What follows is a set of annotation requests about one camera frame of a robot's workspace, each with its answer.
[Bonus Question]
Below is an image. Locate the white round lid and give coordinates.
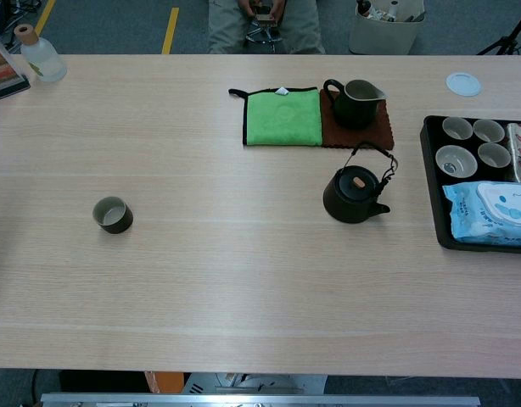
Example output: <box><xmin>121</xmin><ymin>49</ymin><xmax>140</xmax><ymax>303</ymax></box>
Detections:
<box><xmin>445</xmin><ymin>71</ymin><xmax>483</xmax><ymax>98</ymax></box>

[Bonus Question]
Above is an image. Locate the dark handheld phone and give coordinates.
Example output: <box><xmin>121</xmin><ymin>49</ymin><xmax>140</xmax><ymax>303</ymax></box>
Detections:
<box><xmin>252</xmin><ymin>4</ymin><xmax>278</xmax><ymax>22</ymax></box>

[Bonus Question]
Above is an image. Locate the black teapot with handle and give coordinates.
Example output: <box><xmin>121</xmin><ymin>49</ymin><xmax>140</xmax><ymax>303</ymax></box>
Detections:
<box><xmin>322</xmin><ymin>141</ymin><xmax>401</xmax><ymax>225</ymax></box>

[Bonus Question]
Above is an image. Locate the beige storage bin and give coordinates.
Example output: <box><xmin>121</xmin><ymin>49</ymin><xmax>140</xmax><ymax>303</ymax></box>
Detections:
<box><xmin>349</xmin><ymin>0</ymin><xmax>426</xmax><ymax>56</ymax></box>

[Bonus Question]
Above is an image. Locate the person in khaki trousers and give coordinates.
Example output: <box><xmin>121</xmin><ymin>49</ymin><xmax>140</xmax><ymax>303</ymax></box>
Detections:
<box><xmin>207</xmin><ymin>0</ymin><xmax>327</xmax><ymax>55</ymax></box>

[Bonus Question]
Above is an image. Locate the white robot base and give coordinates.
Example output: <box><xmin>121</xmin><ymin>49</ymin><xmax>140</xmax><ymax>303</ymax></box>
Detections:
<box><xmin>182</xmin><ymin>372</ymin><xmax>328</xmax><ymax>395</ymax></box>

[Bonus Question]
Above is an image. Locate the large beige teacup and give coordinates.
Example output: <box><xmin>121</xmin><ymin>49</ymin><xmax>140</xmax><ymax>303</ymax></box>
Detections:
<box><xmin>434</xmin><ymin>144</ymin><xmax>478</xmax><ymax>179</ymax></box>

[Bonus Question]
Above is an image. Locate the small beige teacup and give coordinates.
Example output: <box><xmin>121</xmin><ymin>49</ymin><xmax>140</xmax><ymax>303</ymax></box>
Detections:
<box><xmin>477</xmin><ymin>142</ymin><xmax>513</xmax><ymax>170</ymax></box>
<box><xmin>473</xmin><ymin>119</ymin><xmax>506</xmax><ymax>144</ymax></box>
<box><xmin>441</xmin><ymin>116</ymin><xmax>474</xmax><ymax>142</ymax></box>

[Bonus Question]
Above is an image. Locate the blue wet wipes pack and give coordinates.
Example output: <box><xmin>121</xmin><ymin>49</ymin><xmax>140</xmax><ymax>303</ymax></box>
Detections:
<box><xmin>441</xmin><ymin>181</ymin><xmax>521</xmax><ymax>249</ymax></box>

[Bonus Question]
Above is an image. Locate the black plastic tray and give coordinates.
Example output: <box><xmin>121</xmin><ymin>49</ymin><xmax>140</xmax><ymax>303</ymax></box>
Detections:
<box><xmin>419</xmin><ymin>114</ymin><xmax>521</xmax><ymax>255</ymax></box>

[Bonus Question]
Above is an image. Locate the green cloth black trim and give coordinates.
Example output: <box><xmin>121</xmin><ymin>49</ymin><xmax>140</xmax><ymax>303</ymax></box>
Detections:
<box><xmin>227</xmin><ymin>86</ymin><xmax>324</xmax><ymax>148</ymax></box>

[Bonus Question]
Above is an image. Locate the metal chair base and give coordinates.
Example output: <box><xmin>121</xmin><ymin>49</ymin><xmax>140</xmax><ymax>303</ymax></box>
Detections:
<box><xmin>244</xmin><ymin>20</ymin><xmax>283</xmax><ymax>46</ymax></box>

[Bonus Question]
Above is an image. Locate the dark teacup beige inside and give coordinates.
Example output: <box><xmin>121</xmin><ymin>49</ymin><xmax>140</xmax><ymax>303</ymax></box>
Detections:
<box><xmin>92</xmin><ymin>196</ymin><xmax>134</xmax><ymax>235</ymax></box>

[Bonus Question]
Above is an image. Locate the orange object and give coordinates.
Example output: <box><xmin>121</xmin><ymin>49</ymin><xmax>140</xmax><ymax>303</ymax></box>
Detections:
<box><xmin>143</xmin><ymin>371</ymin><xmax>185</xmax><ymax>394</ymax></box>

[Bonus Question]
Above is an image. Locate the black tripod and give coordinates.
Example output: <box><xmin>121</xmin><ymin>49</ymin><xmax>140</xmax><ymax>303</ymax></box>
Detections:
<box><xmin>476</xmin><ymin>3</ymin><xmax>521</xmax><ymax>56</ymax></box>

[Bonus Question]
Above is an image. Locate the aluminium rail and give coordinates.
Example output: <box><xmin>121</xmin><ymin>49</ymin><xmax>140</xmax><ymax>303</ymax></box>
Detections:
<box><xmin>40</xmin><ymin>392</ymin><xmax>481</xmax><ymax>407</ymax></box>

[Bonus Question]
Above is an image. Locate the black pitcher beige inside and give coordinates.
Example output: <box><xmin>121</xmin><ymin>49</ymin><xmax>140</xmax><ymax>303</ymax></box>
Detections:
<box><xmin>322</xmin><ymin>78</ymin><xmax>388</xmax><ymax>131</ymax></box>

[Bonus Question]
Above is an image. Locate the brown cloth mat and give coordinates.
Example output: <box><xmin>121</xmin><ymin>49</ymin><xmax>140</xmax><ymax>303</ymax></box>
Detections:
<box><xmin>319</xmin><ymin>88</ymin><xmax>395</xmax><ymax>152</ymax></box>

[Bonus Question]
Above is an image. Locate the glass bottle wooden cap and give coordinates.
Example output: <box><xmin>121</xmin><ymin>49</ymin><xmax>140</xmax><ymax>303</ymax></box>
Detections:
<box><xmin>13</xmin><ymin>24</ymin><xmax>68</xmax><ymax>83</ymax></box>

